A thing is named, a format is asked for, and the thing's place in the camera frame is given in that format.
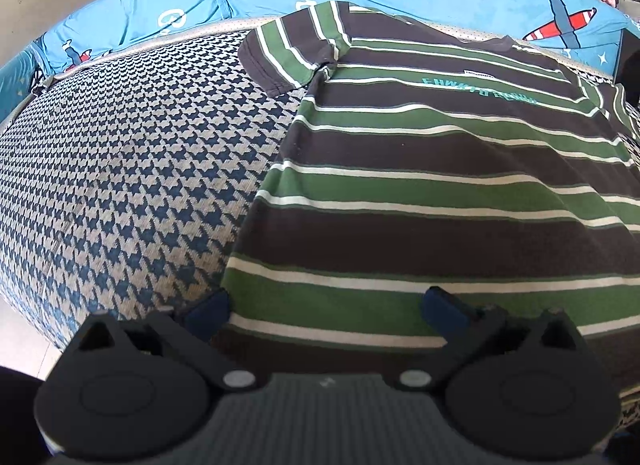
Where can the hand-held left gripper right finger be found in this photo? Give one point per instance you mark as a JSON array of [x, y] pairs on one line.
[[445, 315]]

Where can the person's black clothing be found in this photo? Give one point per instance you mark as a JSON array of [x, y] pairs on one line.
[[15, 415]]

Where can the green brown striped t-shirt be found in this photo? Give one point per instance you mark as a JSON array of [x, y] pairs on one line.
[[425, 225]]

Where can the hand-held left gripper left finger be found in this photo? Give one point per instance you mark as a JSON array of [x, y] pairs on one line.
[[207, 311]]

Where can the houndstooth sofa seat cover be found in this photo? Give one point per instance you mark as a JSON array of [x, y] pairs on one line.
[[125, 185]]

